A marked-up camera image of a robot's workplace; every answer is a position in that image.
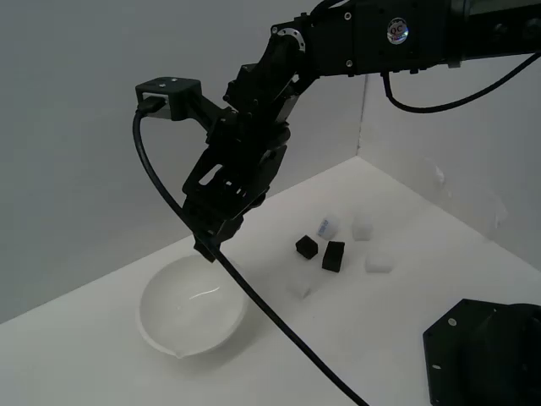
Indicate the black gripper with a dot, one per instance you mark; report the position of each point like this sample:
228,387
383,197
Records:
236,169

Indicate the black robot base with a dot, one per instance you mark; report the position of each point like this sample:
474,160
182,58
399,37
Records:
473,351

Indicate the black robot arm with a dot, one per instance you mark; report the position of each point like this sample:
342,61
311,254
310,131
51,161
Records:
372,38

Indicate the white bowl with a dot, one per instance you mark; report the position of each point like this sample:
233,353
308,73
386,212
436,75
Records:
190,321

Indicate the white foam cube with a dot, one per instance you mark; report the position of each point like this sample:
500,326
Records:
301,288
362,228
379,263

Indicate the clear tape piece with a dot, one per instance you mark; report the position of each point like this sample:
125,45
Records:
437,174

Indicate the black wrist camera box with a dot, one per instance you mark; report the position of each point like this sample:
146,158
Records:
169,91

